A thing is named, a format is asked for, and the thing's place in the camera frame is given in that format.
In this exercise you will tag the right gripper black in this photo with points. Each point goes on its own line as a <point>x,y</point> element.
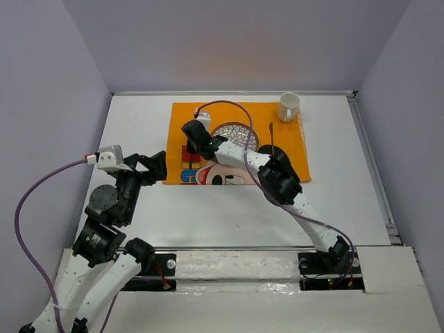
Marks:
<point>190,148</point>

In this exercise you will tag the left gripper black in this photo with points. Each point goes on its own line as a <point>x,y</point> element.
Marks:
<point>157,165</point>

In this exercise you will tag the copper knife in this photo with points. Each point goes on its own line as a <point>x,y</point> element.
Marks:
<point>272,138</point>

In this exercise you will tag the yellow Mickey Mouse cloth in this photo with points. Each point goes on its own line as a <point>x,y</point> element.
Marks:
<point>288,137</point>

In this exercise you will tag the white ceramic mug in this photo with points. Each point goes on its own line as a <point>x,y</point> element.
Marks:
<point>289,106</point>

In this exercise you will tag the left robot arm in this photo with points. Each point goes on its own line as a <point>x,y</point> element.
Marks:
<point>101,261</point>

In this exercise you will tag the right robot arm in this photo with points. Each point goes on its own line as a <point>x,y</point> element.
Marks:
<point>275,176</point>

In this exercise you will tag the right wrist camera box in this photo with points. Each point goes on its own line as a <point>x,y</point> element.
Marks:
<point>204,118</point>

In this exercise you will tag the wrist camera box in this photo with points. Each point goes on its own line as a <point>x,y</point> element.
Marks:
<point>111,159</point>
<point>204,118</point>

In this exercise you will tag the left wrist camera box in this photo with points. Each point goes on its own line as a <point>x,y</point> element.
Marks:
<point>111,159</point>

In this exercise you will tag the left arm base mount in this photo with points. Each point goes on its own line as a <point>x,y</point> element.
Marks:
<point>161,275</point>

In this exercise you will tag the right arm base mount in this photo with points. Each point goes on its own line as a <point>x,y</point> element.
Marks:
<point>315,277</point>

